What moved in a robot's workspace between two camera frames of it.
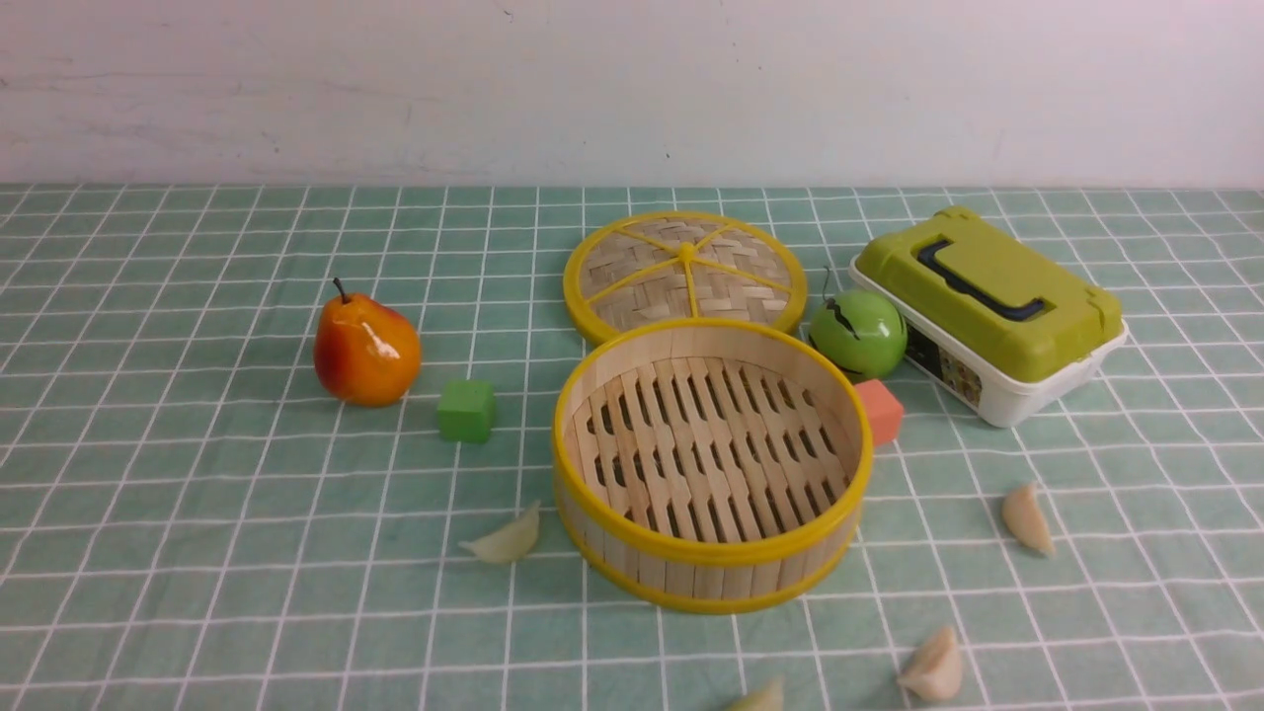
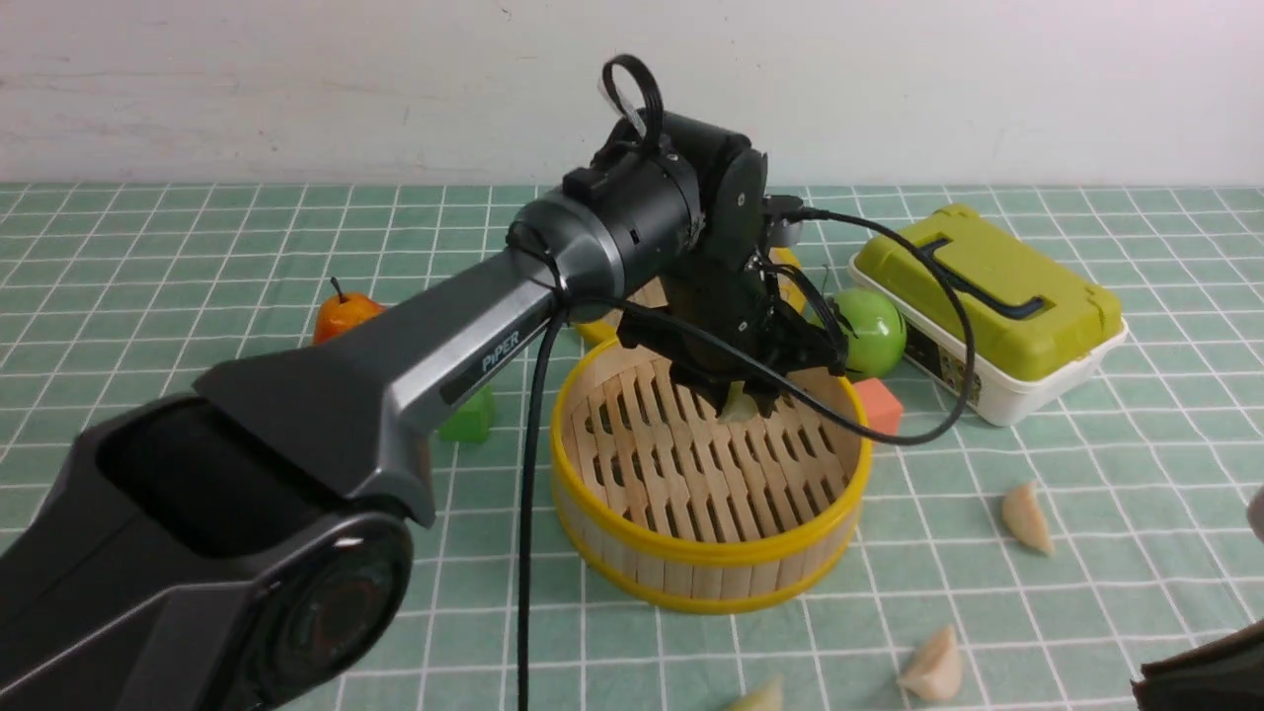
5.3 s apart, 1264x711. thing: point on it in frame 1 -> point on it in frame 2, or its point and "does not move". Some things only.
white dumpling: x=1021 y=512 does not move
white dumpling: x=770 y=697 does not move
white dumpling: x=511 y=541 -> x=740 y=406
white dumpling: x=936 y=674 does not move
